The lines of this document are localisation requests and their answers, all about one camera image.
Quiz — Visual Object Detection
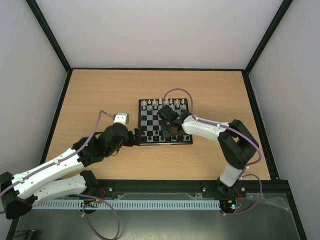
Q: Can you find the black knight piece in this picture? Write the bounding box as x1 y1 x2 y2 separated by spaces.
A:
177 135 184 142

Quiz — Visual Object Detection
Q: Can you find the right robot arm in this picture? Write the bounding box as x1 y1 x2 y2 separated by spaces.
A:
157 105 262 196

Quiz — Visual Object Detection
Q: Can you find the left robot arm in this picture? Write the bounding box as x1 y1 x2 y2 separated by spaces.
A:
0 122 143 220

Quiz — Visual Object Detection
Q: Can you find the left circuit board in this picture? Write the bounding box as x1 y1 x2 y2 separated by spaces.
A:
80 199 103 208

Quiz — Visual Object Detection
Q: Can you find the circuit board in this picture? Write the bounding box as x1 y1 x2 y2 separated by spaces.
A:
80 199 103 208
221 199 243 210

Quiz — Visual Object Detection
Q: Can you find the right circuit board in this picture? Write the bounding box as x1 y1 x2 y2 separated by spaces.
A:
221 199 243 210

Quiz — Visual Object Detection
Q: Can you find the black and silver chessboard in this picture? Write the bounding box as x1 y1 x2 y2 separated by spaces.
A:
138 98 193 146

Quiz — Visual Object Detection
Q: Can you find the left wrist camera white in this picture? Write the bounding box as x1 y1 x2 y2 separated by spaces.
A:
113 112 130 125

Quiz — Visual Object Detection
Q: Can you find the white slotted cable duct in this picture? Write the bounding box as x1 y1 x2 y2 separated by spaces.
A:
33 199 221 211

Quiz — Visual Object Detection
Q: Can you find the black aluminium rail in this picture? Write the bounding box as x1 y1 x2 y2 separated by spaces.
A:
97 179 291 194

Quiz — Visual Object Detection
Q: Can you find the black frame post right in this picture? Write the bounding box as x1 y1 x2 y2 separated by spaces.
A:
244 0 294 73

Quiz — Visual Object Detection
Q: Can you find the black frame post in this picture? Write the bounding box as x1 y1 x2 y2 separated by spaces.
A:
244 0 294 73
26 0 72 73

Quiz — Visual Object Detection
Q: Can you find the black frame post left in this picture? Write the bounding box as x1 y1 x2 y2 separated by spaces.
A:
26 0 72 73

